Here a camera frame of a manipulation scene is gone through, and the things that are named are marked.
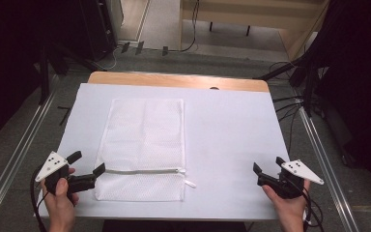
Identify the person's left hand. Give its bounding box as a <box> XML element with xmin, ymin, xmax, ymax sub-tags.
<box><xmin>41</xmin><ymin>166</ymin><xmax>80</xmax><ymax>232</ymax></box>

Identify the white floor cable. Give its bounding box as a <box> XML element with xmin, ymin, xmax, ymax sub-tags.
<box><xmin>89</xmin><ymin>43</ymin><xmax>124</xmax><ymax>73</ymax></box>

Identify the aluminium floor rail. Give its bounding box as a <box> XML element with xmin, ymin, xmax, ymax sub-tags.
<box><xmin>0</xmin><ymin>91</ymin><xmax>58</xmax><ymax>228</ymax></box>
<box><xmin>297</xmin><ymin>105</ymin><xmax>361</xmax><ymax>232</ymax></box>

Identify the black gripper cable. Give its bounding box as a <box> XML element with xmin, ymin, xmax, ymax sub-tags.
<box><xmin>29</xmin><ymin>164</ymin><xmax>50</xmax><ymax>232</ymax></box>
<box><xmin>301</xmin><ymin>185</ymin><xmax>326</xmax><ymax>232</ymax></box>

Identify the black tripod stand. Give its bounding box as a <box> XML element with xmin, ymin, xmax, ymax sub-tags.
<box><xmin>252</xmin><ymin>53</ymin><xmax>324</xmax><ymax>119</ymax></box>

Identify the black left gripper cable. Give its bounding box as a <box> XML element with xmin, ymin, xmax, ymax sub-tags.
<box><xmin>29</xmin><ymin>164</ymin><xmax>50</xmax><ymax>232</ymax></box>

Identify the white mesh laundry bag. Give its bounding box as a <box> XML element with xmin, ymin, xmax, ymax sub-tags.
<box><xmin>93</xmin><ymin>97</ymin><xmax>198</xmax><ymax>203</ymax></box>

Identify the dark curtain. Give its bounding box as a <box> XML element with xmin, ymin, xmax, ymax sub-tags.
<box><xmin>303</xmin><ymin>0</ymin><xmax>371</xmax><ymax>197</ymax></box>
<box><xmin>0</xmin><ymin>0</ymin><xmax>90</xmax><ymax>152</ymax></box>

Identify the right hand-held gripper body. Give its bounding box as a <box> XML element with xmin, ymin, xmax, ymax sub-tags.
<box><xmin>256</xmin><ymin>159</ymin><xmax>326</xmax><ymax>200</ymax></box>

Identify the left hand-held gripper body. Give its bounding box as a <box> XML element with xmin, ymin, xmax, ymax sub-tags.
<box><xmin>34</xmin><ymin>151</ymin><xmax>97</xmax><ymax>196</ymax></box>

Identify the light wooden bench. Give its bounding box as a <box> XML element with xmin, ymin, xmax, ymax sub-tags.
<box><xmin>179</xmin><ymin>0</ymin><xmax>332</xmax><ymax>62</ymax></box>

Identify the black metal stand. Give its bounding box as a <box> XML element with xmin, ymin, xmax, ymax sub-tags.
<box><xmin>38</xmin><ymin>43</ymin><xmax>108</xmax><ymax>106</ymax></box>

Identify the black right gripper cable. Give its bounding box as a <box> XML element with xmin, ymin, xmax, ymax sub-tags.
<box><xmin>301</xmin><ymin>185</ymin><xmax>326</xmax><ymax>232</ymax></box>

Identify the person's right hand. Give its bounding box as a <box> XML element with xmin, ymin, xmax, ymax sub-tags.
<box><xmin>261</xmin><ymin>178</ymin><xmax>312</xmax><ymax>232</ymax></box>

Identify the black hanging cable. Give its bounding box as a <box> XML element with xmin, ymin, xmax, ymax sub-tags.
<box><xmin>168</xmin><ymin>0</ymin><xmax>201</xmax><ymax>54</ymax></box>

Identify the black floor cable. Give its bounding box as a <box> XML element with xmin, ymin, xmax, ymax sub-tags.
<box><xmin>274</xmin><ymin>101</ymin><xmax>304</xmax><ymax>114</ymax></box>
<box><xmin>271</xmin><ymin>95</ymin><xmax>304</xmax><ymax>104</ymax></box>
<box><xmin>287</xmin><ymin>105</ymin><xmax>303</xmax><ymax>155</ymax></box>

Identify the black cabinet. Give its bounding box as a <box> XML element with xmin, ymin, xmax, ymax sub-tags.
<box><xmin>77</xmin><ymin>0</ymin><xmax>119</xmax><ymax>62</ymax></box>

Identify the white table cover sheet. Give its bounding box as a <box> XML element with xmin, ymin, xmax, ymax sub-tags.
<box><xmin>36</xmin><ymin>82</ymin><xmax>307</xmax><ymax>222</ymax></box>

